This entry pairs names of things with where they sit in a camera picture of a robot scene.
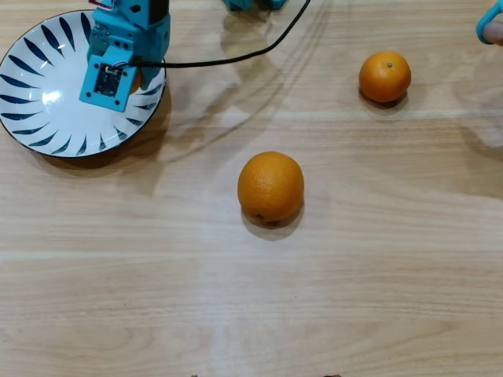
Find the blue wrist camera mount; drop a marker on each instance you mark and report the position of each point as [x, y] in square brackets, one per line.
[90, 94]

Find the small orange fruit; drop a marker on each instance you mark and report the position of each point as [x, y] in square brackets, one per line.
[136, 83]
[385, 78]

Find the bare human hand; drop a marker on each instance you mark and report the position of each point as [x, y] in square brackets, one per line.
[496, 33]

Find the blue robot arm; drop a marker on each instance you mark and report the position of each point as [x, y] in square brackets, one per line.
[135, 9]

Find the white plate blue leaf pattern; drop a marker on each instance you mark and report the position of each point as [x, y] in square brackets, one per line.
[47, 118]

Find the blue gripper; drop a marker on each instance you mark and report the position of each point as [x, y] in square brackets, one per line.
[99, 40]

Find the large orange fruit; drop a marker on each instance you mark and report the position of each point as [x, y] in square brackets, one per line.
[271, 186]

